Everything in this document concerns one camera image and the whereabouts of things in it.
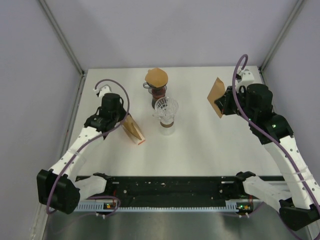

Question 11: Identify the brown paper coffee filter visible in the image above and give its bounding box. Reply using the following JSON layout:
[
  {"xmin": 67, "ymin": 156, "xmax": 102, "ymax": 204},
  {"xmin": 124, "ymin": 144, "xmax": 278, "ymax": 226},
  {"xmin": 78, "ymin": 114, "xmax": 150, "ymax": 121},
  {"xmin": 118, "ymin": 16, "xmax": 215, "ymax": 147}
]
[{"xmin": 145, "ymin": 67, "xmax": 169, "ymax": 88}]

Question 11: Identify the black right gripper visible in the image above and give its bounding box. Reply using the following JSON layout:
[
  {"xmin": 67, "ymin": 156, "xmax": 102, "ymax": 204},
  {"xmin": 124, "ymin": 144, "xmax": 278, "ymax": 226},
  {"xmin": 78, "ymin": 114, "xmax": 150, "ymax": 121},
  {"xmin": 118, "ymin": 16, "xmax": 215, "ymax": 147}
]
[{"xmin": 214, "ymin": 85, "xmax": 255, "ymax": 122}]

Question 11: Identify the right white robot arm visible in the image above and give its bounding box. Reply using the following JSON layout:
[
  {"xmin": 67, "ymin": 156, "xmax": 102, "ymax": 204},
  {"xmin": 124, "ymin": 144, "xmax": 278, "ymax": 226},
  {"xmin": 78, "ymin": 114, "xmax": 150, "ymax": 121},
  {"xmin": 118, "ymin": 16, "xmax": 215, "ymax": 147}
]
[{"xmin": 209, "ymin": 83, "xmax": 320, "ymax": 231}]

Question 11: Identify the grey cable duct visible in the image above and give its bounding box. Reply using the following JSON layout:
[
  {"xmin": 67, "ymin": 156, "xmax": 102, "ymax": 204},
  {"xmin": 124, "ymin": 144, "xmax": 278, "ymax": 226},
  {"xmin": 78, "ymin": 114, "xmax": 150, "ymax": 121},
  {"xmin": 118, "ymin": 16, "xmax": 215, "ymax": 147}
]
[{"xmin": 74, "ymin": 200, "xmax": 254, "ymax": 213}]

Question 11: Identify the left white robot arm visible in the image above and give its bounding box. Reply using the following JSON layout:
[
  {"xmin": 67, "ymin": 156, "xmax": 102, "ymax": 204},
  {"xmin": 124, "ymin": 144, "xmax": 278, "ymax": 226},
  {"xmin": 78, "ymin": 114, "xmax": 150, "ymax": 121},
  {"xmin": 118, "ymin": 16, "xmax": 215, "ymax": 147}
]
[{"xmin": 36, "ymin": 92, "xmax": 128, "ymax": 215}]

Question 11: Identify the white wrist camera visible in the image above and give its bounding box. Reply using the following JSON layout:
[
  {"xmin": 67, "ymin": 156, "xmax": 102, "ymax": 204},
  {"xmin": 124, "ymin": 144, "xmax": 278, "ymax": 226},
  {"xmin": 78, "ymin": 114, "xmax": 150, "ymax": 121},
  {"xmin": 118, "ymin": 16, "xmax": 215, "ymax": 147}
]
[
  {"xmin": 93, "ymin": 84, "xmax": 112, "ymax": 98},
  {"xmin": 236, "ymin": 68, "xmax": 255, "ymax": 85}
]

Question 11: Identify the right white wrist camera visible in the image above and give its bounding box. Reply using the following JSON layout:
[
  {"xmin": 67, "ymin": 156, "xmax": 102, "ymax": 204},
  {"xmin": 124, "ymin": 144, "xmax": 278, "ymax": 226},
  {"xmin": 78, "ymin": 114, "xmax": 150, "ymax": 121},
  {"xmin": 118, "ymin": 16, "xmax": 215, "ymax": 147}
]
[{"xmin": 236, "ymin": 68, "xmax": 255, "ymax": 85}]

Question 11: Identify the aluminium frame rail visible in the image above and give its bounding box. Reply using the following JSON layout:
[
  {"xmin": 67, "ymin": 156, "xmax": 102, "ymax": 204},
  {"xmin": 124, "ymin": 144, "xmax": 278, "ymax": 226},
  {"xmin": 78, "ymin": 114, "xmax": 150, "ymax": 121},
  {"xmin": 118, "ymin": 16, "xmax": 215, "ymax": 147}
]
[{"xmin": 36, "ymin": 0, "xmax": 85, "ymax": 76}]

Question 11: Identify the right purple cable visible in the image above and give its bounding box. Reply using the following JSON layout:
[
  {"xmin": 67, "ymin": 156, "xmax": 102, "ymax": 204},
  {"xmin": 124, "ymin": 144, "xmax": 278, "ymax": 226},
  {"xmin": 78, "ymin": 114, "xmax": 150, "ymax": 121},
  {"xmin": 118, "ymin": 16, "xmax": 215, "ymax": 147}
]
[{"xmin": 231, "ymin": 53, "xmax": 320, "ymax": 240}]

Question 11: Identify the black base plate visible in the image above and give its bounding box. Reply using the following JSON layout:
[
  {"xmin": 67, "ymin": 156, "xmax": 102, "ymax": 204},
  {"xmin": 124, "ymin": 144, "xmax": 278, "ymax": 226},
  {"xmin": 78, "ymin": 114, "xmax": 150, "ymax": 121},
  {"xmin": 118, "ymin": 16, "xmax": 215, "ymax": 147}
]
[{"xmin": 74, "ymin": 173, "xmax": 265, "ymax": 208}]

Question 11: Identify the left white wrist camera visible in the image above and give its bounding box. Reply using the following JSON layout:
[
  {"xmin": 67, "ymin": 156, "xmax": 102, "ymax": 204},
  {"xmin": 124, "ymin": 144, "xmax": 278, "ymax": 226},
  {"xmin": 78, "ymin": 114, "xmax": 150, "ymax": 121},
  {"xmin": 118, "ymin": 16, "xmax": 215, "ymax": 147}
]
[{"xmin": 93, "ymin": 84, "xmax": 112, "ymax": 98}]

